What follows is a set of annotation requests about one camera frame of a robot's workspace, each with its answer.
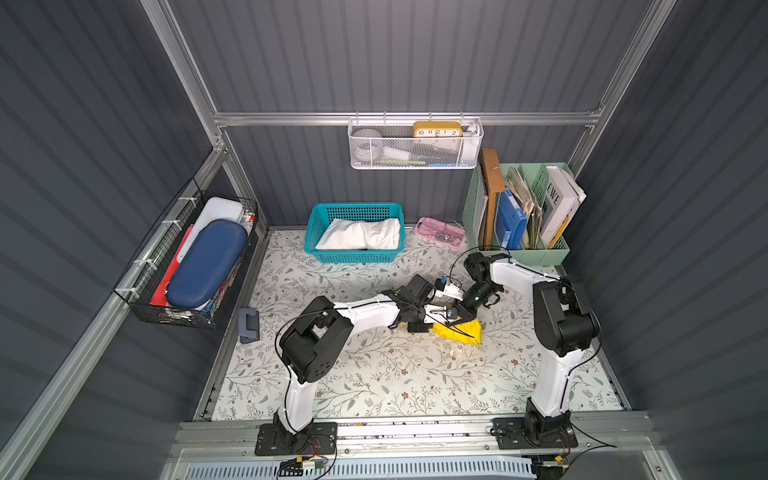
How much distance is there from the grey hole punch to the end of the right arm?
2.02 ft

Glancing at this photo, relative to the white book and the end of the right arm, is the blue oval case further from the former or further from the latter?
the white book

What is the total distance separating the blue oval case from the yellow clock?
1.88 feet

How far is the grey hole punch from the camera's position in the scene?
896 millimetres

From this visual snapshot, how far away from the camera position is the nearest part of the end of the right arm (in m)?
0.81

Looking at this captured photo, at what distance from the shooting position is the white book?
0.96 metres

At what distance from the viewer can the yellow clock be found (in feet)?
2.90

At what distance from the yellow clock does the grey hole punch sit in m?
0.77

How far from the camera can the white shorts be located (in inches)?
42.1
